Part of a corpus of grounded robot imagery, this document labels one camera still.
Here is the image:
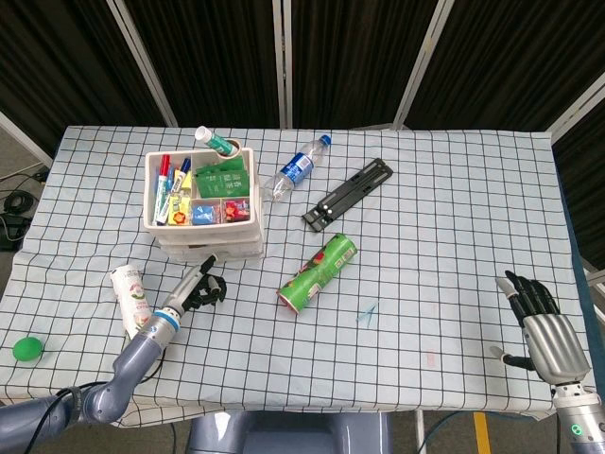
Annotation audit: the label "green white tube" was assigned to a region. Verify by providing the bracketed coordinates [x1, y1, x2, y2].
[194, 125, 240, 160]

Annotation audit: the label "black folding screen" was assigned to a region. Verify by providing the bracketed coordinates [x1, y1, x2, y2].
[0, 0, 605, 271]

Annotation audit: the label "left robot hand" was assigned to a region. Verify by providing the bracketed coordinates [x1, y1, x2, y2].
[158, 253, 228, 318]

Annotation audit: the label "clear water bottle blue label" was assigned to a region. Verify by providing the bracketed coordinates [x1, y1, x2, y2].
[261, 134, 332, 203]

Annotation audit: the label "green chips can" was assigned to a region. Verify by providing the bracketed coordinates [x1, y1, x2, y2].
[276, 233, 359, 317]

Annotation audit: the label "red packet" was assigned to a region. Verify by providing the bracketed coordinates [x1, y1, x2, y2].
[221, 198, 251, 222]

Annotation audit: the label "black floor cables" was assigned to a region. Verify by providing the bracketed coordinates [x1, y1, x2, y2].
[0, 160, 51, 252]

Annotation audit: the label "red cap marker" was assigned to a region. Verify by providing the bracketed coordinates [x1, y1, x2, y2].
[151, 154, 172, 227]

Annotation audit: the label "blue cap marker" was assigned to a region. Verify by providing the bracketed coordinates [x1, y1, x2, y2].
[173, 157, 194, 195]

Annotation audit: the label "grey robot torso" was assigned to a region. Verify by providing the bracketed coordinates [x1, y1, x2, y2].
[186, 410, 393, 454]

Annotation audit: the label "black folding stand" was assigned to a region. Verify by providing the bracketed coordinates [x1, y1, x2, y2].
[302, 158, 396, 233]

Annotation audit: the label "blue packet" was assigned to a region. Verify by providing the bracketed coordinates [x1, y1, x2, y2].
[191, 202, 219, 226]

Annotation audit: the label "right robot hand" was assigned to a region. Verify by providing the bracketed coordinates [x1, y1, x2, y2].
[489, 270, 592, 384]

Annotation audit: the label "yellow green candy packet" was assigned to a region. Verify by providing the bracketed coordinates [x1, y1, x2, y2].
[167, 172, 194, 214]

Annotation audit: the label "green tea packets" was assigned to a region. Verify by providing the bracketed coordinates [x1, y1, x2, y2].
[193, 158, 251, 200]

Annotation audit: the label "white table leg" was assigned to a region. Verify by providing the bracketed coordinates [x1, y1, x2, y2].
[414, 409, 427, 454]

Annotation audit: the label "white plastic drawer organizer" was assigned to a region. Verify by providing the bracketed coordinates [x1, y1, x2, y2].
[143, 147, 267, 262]

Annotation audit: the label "green ball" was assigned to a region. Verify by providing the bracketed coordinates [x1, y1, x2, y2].
[12, 335, 44, 364]

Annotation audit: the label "blue checked tablecloth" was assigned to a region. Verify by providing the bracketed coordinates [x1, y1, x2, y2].
[0, 125, 596, 429]

